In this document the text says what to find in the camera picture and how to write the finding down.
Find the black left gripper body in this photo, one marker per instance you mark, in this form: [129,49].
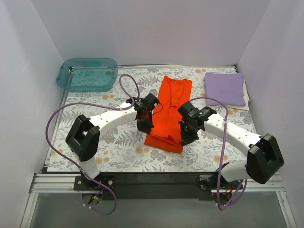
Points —
[145,124]

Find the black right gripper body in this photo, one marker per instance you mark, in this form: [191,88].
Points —
[187,135]

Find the orange t-shirt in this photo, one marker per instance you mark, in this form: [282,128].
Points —
[166,134]

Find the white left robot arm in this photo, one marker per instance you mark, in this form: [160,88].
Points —
[83,137]

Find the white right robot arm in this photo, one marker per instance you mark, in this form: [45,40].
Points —
[263,154]

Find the purple folded t-shirt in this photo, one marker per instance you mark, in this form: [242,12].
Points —
[225,88]

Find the white folded t-shirt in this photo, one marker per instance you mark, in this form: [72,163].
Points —
[246,99]

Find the teal plastic bin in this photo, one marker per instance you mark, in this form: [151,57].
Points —
[87,75]

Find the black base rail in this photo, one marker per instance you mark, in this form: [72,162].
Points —
[160,185]

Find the aluminium table frame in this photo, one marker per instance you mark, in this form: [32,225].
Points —
[56,200]

